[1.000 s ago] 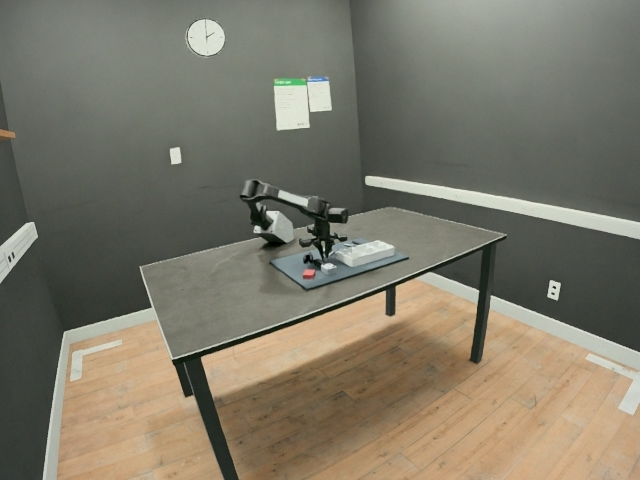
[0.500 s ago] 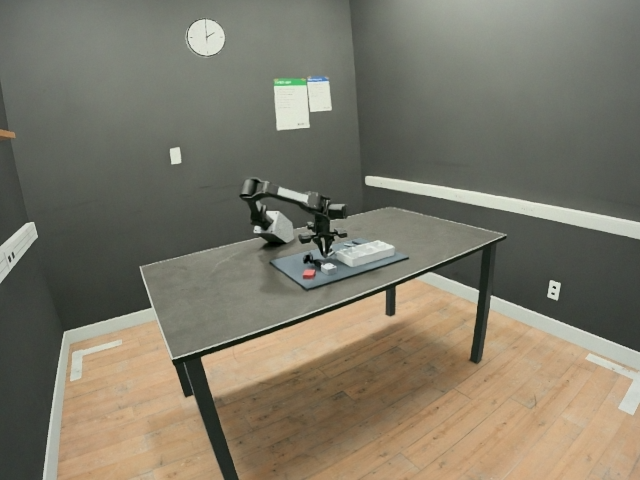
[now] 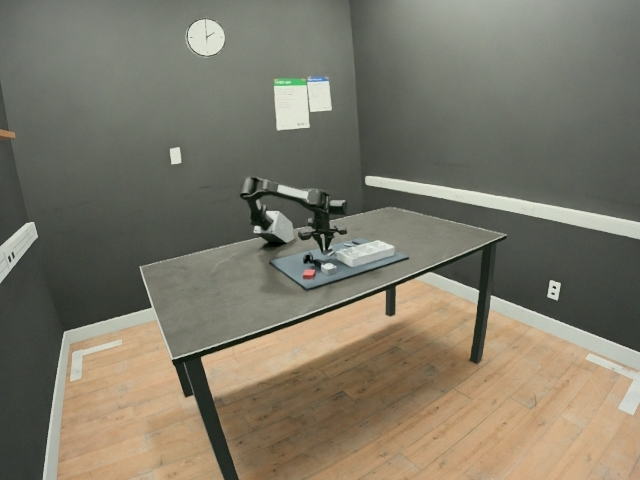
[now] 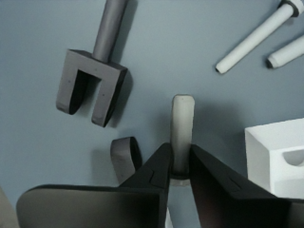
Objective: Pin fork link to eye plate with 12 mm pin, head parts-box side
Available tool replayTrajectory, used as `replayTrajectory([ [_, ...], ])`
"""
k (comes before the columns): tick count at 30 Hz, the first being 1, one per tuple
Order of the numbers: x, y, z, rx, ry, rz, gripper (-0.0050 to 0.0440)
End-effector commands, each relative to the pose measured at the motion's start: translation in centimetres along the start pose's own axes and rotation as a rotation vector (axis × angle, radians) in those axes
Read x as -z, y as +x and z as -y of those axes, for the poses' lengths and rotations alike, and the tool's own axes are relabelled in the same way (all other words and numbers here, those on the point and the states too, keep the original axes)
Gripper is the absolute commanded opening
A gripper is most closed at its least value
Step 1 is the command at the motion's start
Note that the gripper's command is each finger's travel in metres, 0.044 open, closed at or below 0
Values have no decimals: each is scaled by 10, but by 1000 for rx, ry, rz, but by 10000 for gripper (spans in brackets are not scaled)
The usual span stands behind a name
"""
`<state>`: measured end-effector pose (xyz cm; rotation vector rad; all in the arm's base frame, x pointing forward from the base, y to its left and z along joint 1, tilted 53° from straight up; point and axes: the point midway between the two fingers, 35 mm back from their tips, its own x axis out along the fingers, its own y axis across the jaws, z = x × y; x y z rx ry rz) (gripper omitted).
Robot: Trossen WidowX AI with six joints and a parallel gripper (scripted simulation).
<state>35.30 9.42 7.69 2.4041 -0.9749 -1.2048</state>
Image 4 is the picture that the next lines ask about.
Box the white block with black holes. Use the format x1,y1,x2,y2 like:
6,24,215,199
165,207,173,228

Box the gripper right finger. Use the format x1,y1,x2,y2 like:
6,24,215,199
189,144,304,228

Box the dark grey clevis fork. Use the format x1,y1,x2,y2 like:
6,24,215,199
56,0,128,127

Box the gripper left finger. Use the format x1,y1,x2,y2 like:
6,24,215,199
16,142,172,228

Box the white divided tray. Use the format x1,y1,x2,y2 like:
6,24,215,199
245,118,304,199

